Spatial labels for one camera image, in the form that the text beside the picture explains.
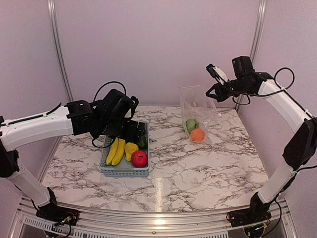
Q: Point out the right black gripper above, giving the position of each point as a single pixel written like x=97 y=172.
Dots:
x=220 y=95

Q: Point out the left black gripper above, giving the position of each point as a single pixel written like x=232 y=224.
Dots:
x=138 y=134

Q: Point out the yellow toy pear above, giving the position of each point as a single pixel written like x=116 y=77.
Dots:
x=129 y=149

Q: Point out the red toy apple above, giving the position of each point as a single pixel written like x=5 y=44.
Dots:
x=139 y=159

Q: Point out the yellow toy bananas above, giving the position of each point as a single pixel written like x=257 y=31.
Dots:
x=116 y=152

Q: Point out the green toy apple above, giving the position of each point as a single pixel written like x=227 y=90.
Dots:
x=191 y=124

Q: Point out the clear zip top bag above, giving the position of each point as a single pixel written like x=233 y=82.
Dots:
x=196 y=105

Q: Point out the orange toy orange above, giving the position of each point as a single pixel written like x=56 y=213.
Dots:
x=197 y=135

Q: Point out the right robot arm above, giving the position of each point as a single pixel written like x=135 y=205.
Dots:
x=299 y=145

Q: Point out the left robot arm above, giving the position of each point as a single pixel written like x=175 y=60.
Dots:
x=74 y=118

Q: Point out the light blue plastic basket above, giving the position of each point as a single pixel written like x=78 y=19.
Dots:
x=125 y=168

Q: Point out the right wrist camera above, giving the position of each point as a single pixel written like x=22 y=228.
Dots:
x=242 y=65

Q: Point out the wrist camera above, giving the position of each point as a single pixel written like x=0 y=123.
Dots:
x=242 y=65
x=116 y=105

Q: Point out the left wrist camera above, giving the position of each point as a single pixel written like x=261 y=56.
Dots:
x=116 y=105

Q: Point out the right aluminium frame post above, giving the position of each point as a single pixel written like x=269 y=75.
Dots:
x=242 y=100

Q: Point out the aluminium frame post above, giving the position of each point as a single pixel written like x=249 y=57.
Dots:
x=58 y=50
x=242 y=100

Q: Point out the front aluminium rail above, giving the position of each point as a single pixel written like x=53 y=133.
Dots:
x=103 y=223

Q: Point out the left aluminium frame post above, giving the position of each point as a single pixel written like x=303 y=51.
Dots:
x=58 y=50

